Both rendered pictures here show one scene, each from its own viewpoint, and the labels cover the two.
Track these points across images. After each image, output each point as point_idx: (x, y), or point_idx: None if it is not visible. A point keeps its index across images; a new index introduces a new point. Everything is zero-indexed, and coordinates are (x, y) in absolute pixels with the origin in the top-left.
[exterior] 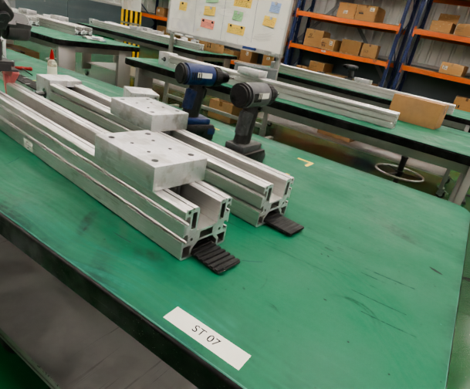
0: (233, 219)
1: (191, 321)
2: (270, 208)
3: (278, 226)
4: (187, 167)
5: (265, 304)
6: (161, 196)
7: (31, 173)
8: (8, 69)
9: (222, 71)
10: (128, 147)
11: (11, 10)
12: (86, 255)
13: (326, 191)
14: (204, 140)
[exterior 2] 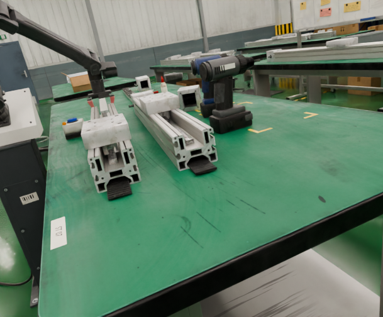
0: (169, 166)
1: (61, 224)
2: (192, 155)
3: (192, 168)
4: (110, 131)
5: (115, 217)
6: (88, 151)
7: (83, 152)
8: (107, 95)
9: (229, 55)
10: (88, 125)
11: (97, 61)
12: (56, 191)
13: (295, 136)
14: (180, 113)
